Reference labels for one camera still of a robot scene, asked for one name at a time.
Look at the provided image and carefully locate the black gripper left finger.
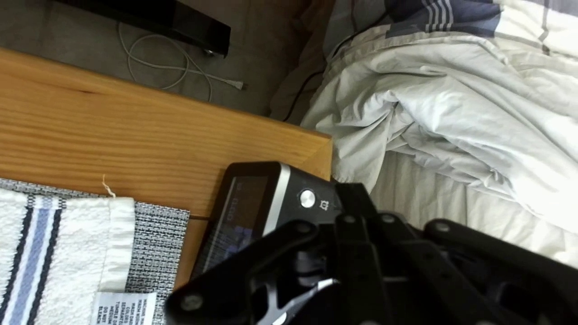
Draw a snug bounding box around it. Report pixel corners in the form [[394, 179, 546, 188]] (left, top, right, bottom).
[[165, 221, 334, 325]]

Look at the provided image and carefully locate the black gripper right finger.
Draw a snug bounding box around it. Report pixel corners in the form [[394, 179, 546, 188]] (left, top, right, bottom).
[[336, 185, 578, 325]]

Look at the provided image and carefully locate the black clock radio with buttons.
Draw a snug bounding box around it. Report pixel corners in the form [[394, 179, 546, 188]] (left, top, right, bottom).
[[192, 161, 342, 277]]

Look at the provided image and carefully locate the grey woven placemat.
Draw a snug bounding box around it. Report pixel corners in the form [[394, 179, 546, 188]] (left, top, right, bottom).
[[0, 179, 188, 325]]

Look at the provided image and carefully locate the white bed duvet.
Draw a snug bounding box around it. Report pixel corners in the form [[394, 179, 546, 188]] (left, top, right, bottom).
[[302, 26, 578, 266]]

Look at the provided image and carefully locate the white striped dish towel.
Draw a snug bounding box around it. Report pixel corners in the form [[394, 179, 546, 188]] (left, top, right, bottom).
[[0, 190, 156, 325]]

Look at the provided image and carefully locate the black flat device on floor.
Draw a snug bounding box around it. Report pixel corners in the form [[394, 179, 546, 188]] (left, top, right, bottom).
[[58, 0, 231, 56]]

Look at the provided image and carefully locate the black cable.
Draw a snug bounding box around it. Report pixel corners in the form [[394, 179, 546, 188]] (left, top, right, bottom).
[[282, 69, 327, 125]]

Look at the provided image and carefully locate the white cable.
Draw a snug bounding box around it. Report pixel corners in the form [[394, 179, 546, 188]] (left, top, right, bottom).
[[116, 22, 246, 102]]

